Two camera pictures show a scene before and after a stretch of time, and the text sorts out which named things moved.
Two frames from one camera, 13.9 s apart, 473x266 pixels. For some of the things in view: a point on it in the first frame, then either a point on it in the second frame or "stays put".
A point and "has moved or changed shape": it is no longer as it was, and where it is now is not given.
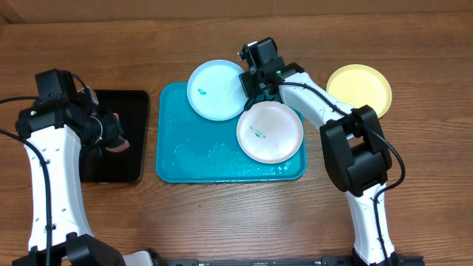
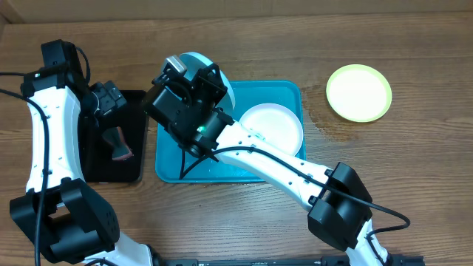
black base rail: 331,261 stays put
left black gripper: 113,128 -> 110,95
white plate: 270,131 stays put
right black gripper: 248,84 -> 200,82
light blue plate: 214,90 has moved or changed shape
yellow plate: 360,85 stays put
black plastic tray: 126,165 stays put
